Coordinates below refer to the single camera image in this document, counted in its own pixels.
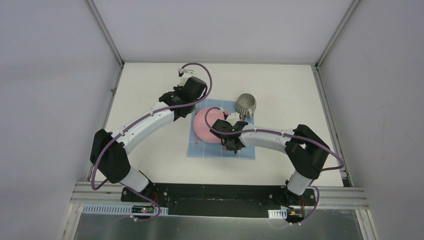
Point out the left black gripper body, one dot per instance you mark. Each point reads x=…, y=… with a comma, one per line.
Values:
x=187, y=108

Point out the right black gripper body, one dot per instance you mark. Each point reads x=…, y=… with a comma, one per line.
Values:
x=229, y=148

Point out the pink handled fork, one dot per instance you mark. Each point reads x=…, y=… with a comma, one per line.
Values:
x=196, y=111

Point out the pink plate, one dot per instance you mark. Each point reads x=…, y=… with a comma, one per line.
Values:
x=201, y=128

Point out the blue checked cloth napkin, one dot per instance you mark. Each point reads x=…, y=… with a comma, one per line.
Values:
x=216, y=150

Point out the grey ribbed mug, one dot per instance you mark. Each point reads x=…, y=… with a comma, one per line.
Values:
x=246, y=105

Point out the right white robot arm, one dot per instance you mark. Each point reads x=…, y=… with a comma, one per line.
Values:
x=305, y=150

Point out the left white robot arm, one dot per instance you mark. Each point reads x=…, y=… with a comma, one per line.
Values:
x=110, y=150

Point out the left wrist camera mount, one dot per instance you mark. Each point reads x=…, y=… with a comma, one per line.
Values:
x=185, y=73

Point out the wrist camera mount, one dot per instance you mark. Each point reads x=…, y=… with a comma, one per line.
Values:
x=233, y=117
x=185, y=73

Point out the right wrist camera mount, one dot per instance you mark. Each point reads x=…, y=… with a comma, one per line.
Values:
x=233, y=117

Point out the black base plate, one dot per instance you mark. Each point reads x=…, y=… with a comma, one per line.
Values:
x=236, y=201

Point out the aluminium frame rail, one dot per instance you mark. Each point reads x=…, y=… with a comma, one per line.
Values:
x=108, y=201

